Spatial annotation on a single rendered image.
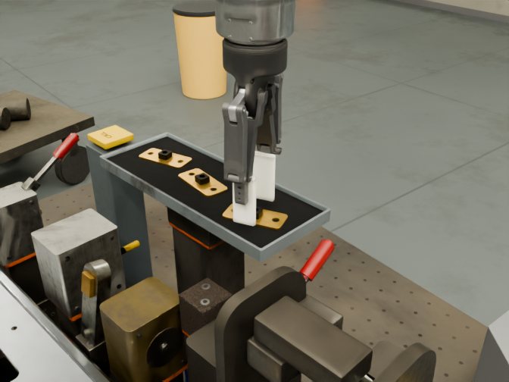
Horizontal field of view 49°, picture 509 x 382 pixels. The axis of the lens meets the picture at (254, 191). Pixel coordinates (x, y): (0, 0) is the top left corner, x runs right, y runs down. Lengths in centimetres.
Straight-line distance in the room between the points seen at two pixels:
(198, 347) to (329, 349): 20
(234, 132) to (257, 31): 11
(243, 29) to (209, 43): 371
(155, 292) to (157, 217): 88
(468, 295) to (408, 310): 125
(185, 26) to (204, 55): 24
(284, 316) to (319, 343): 5
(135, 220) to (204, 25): 328
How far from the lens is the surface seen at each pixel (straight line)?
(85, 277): 80
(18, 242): 111
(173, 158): 92
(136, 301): 76
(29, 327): 89
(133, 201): 107
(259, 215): 75
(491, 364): 102
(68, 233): 86
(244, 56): 63
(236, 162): 65
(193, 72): 441
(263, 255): 70
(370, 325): 129
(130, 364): 76
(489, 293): 263
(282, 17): 63
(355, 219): 295
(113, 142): 101
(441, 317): 135
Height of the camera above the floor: 157
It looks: 30 degrees down
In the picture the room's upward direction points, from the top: straight up
